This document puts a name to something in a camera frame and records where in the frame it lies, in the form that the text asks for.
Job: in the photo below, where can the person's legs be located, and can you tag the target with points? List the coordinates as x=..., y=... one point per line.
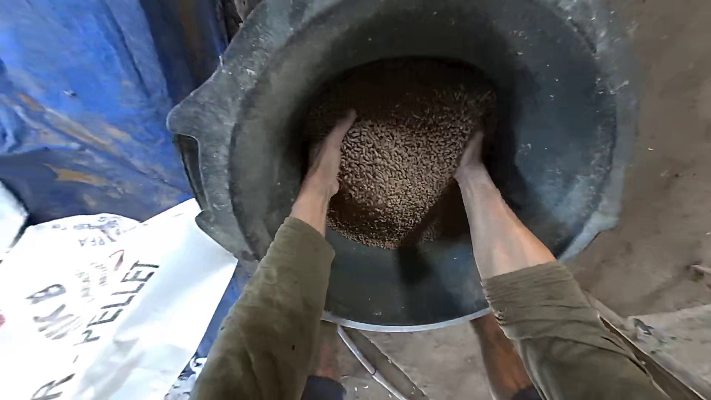
x=497, y=355

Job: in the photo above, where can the person's right fingers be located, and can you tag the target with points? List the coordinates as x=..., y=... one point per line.
x=475, y=142

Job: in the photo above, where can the person's left fingers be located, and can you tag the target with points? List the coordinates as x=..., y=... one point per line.
x=345, y=125

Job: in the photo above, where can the large black rubber tub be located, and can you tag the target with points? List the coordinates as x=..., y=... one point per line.
x=561, y=133

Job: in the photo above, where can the person's right hand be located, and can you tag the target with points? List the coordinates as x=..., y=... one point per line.
x=470, y=161

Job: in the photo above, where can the thin grey metal rod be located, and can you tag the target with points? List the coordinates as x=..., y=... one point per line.
x=364, y=362

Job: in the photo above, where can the white sack with black print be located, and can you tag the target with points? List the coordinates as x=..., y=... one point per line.
x=150, y=316

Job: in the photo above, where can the person's right forearm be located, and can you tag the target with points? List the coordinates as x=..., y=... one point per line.
x=550, y=311

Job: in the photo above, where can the person's left hand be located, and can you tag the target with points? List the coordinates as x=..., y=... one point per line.
x=327, y=162

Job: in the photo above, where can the plain white sack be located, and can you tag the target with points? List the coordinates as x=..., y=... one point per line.
x=8, y=216

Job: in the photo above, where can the pile of brown pellets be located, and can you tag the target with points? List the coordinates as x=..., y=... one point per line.
x=389, y=172

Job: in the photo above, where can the blue tarpaulin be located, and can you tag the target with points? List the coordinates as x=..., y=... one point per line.
x=83, y=94

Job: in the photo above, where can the person's left forearm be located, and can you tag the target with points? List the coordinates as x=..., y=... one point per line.
x=277, y=311

